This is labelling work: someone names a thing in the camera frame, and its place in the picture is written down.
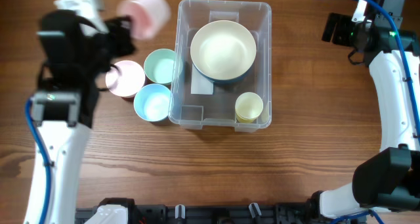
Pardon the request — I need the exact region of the pink plastic bowl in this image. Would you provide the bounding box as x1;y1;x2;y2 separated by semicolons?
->
105;60;146;98

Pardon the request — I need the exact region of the pink plastic cup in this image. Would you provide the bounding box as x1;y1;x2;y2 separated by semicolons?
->
117;0;171;40

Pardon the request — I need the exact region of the dark blue large bowl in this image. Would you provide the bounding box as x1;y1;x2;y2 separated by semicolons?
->
192;64;254;84

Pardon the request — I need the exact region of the mint green plastic bowl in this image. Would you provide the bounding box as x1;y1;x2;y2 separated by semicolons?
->
144;49;176;85

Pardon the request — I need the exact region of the cream large plastic bowl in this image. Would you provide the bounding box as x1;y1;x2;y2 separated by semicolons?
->
190;20;257;79

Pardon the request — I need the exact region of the pale green plastic cup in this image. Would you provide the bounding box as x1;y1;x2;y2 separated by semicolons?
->
235;92;264;118

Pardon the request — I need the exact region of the blue left camera cable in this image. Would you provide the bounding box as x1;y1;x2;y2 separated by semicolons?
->
24;98;53;224

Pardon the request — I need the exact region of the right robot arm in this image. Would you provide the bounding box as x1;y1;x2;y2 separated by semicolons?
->
306;0;419;223

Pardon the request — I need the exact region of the white label in bin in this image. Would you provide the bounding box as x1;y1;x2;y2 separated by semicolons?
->
191;65;214;95

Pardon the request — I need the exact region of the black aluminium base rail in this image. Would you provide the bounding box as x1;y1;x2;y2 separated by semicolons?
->
74;202;338;224

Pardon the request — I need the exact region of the clear plastic storage bin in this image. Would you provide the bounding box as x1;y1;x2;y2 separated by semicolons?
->
168;0;272;132

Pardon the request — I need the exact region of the blue right camera cable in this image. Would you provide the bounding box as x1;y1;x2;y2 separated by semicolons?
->
312;0;420;224

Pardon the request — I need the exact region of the light blue plastic bowl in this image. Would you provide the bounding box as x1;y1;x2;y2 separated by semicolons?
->
133;83;171;122

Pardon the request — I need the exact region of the blue camera cable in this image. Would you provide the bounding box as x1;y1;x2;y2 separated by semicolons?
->
24;98;53;224
312;0;420;224

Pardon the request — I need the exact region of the yellow plastic cup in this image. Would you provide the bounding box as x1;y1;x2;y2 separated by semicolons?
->
236;114;258;123

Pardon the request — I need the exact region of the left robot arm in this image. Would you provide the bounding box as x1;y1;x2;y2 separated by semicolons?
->
24;10;135;223

